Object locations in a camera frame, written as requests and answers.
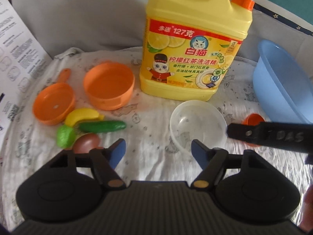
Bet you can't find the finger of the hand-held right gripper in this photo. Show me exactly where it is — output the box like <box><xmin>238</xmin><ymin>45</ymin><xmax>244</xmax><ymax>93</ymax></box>
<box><xmin>227</xmin><ymin>121</ymin><xmax>313</xmax><ymax>155</ymax></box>

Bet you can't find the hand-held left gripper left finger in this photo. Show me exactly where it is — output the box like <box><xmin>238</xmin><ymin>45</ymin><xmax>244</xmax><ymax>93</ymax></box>
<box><xmin>50</xmin><ymin>138</ymin><xmax>127</xmax><ymax>191</ymax></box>

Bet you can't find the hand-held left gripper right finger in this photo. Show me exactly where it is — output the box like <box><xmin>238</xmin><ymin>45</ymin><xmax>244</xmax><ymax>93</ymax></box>
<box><xmin>190</xmin><ymin>139</ymin><xmax>267</xmax><ymax>188</ymax></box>

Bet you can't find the small orange bowl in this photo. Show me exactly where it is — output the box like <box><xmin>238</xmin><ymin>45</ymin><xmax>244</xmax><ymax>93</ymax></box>
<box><xmin>242</xmin><ymin>113</ymin><xmax>266</xmax><ymax>148</ymax></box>

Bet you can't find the clear plastic bowl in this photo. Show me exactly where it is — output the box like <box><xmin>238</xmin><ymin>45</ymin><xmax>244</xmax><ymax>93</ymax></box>
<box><xmin>170</xmin><ymin>100</ymin><xmax>228</xmax><ymax>155</ymax></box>

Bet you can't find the green toy cucumber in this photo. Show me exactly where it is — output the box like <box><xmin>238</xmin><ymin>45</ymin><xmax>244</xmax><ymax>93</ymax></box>
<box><xmin>79</xmin><ymin>120</ymin><xmax>127</xmax><ymax>133</ymax></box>

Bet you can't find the brown toy egg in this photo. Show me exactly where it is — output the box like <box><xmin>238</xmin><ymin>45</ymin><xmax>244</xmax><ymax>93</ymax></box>
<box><xmin>73</xmin><ymin>133</ymin><xmax>101</xmax><ymax>153</ymax></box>

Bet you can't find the white cat-print cloth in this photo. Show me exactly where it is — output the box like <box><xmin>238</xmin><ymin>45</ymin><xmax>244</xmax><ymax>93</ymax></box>
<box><xmin>0</xmin><ymin>46</ymin><xmax>313</xmax><ymax>226</ymax></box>

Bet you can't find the blue plastic basin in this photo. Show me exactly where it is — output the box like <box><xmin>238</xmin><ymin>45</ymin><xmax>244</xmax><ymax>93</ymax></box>
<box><xmin>253</xmin><ymin>40</ymin><xmax>313</xmax><ymax>124</ymax></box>

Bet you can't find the yellow toy banana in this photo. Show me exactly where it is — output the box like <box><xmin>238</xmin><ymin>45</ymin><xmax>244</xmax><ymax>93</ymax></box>
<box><xmin>65</xmin><ymin>108</ymin><xmax>105</xmax><ymax>128</ymax></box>

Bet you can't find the light green toy vegetable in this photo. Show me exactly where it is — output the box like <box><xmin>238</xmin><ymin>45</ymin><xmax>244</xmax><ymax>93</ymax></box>
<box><xmin>57</xmin><ymin>125</ymin><xmax>77</xmax><ymax>148</ymax></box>

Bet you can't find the orange toy pot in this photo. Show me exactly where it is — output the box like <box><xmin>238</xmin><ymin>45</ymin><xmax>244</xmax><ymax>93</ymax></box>
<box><xmin>83</xmin><ymin>61</ymin><xmax>135</xmax><ymax>111</ymax></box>

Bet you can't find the orange toy pan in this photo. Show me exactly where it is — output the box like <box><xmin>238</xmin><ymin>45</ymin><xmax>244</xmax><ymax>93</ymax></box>
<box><xmin>32</xmin><ymin>68</ymin><xmax>76</xmax><ymax>125</ymax></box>

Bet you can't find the yellow detergent pump bottle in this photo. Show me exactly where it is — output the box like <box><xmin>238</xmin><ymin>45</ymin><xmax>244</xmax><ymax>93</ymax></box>
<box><xmin>139</xmin><ymin>0</ymin><xmax>256</xmax><ymax>102</ymax></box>

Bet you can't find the grey teal striped bedding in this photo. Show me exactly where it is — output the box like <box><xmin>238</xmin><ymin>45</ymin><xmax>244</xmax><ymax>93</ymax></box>
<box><xmin>11</xmin><ymin>0</ymin><xmax>313</xmax><ymax>61</ymax></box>

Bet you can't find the white instruction sheet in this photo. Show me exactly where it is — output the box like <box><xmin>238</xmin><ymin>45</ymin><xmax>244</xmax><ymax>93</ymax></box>
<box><xmin>0</xmin><ymin>0</ymin><xmax>53</xmax><ymax>137</ymax></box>

